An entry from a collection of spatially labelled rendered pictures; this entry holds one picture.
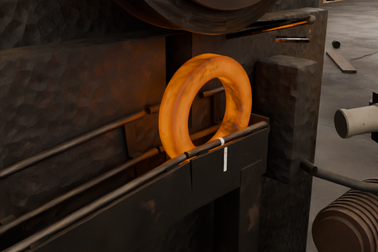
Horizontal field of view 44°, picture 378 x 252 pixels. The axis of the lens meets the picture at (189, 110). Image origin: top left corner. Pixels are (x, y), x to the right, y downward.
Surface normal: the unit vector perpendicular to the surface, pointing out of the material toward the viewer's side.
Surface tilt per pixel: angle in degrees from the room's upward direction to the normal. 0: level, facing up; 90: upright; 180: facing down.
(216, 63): 90
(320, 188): 0
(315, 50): 90
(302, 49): 90
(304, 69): 67
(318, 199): 0
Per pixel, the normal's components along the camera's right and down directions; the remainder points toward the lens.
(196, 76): 0.70, 0.22
